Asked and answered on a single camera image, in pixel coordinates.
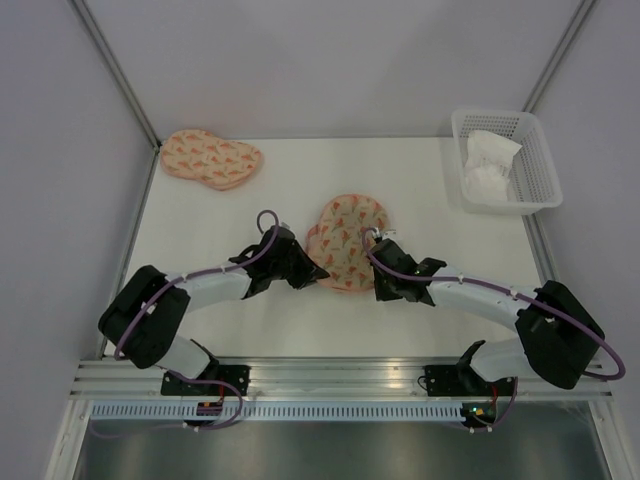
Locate white slotted cable duct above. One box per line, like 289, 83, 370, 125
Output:
91, 400, 465, 423

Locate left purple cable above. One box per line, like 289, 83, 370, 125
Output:
113, 209, 281, 361

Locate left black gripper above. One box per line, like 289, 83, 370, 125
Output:
270, 241, 329, 290

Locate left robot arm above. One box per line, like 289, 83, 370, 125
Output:
98, 225, 329, 396

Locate floral mesh laundry bag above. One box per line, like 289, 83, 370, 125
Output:
305, 194, 390, 293

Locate left aluminium frame post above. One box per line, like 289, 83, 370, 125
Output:
68, 0, 161, 151

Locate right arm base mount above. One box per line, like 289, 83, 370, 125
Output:
417, 364, 515, 398

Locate right aluminium frame post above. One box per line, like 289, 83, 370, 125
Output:
522, 0, 600, 114

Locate purple cable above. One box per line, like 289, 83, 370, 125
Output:
359, 227, 626, 382
113, 209, 281, 361

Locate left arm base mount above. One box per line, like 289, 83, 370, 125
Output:
160, 365, 250, 417

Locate white perforated plastic basket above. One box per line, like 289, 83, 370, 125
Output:
451, 109, 563, 215

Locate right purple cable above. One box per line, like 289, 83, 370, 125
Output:
359, 227, 626, 382

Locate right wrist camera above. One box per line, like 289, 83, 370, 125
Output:
374, 229, 400, 241

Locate white bra in basket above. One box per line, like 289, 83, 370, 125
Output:
464, 130, 522, 202

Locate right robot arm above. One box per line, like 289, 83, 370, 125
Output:
367, 239, 605, 395

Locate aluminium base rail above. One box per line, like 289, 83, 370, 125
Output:
69, 355, 614, 400

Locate aluminium frame post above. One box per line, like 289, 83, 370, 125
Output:
68, 0, 161, 151
522, 0, 600, 114

